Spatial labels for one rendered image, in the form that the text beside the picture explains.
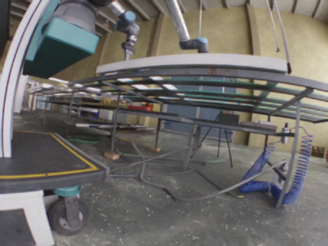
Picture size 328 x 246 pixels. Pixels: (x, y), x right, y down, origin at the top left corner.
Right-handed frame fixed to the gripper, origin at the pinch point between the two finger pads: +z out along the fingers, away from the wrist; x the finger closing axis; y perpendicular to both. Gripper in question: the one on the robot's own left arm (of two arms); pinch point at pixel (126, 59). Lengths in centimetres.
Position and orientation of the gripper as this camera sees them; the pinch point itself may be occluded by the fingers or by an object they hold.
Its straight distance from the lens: 123.8
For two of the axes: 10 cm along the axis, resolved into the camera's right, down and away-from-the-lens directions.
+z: -1.5, 9.9, 0.1
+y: 8.8, 1.3, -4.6
